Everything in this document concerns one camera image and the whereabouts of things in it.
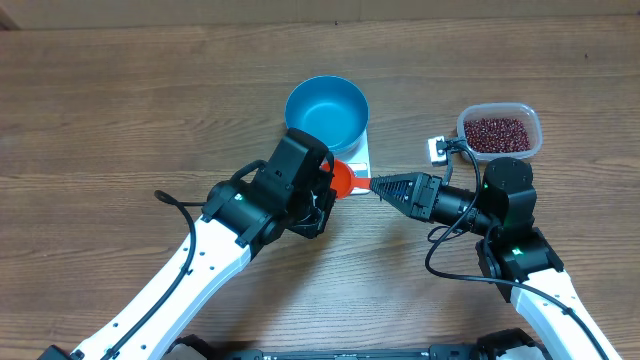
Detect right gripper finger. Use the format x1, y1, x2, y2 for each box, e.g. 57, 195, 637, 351
374, 189, 413, 215
370, 172, 425, 193

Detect orange measuring scoop blue handle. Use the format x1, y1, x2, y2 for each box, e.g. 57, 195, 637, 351
321, 160, 371, 199

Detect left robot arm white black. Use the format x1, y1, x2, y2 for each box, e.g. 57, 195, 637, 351
39, 129, 337, 360

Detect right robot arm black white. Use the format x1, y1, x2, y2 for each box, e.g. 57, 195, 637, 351
370, 157, 619, 359

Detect white digital kitchen scale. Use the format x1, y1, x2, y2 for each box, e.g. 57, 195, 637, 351
340, 131, 372, 178

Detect blue bowl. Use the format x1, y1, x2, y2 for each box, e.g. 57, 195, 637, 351
284, 75, 370, 153

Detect red beans in container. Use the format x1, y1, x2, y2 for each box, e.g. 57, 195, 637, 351
463, 118, 531, 153

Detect clear plastic container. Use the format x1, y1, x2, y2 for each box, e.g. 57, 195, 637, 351
456, 102, 543, 163

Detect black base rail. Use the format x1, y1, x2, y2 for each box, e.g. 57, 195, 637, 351
163, 328, 551, 360

